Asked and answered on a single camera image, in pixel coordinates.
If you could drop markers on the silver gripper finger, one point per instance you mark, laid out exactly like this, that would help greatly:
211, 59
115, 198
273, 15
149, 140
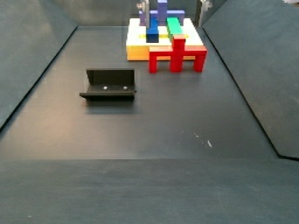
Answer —
143, 6
205, 4

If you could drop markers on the red E-shaped block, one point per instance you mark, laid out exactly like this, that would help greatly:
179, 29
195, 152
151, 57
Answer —
176, 52

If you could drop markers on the yellow wooden board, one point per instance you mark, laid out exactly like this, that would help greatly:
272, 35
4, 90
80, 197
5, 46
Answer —
136, 46

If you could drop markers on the purple cross-shaped block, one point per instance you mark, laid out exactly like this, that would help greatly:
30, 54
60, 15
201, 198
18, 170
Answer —
160, 13

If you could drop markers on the blue long block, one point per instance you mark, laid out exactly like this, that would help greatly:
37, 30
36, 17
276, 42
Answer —
152, 31

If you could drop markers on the green long block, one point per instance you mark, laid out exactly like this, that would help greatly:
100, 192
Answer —
173, 26

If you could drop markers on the black angled bracket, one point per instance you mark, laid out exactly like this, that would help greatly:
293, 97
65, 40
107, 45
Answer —
109, 84

